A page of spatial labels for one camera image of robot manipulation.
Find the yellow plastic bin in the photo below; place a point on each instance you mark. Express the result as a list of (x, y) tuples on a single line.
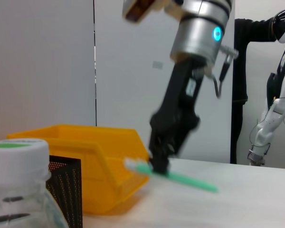
[(85, 147)]

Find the grey wall plate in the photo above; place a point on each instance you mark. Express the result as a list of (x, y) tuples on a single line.
[(158, 64)]

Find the clear green-label water bottle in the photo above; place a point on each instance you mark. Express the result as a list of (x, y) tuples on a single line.
[(14, 152)]

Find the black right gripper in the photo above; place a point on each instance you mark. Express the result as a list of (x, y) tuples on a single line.
[(178, 107)]

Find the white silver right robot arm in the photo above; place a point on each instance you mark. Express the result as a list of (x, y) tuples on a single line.
[(199, 35)]

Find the green utility knife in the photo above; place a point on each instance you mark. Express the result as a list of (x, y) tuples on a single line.
[(192, 183)]

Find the black mesh pen holder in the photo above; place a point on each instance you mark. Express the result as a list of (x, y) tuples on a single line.
[(66, 190)]

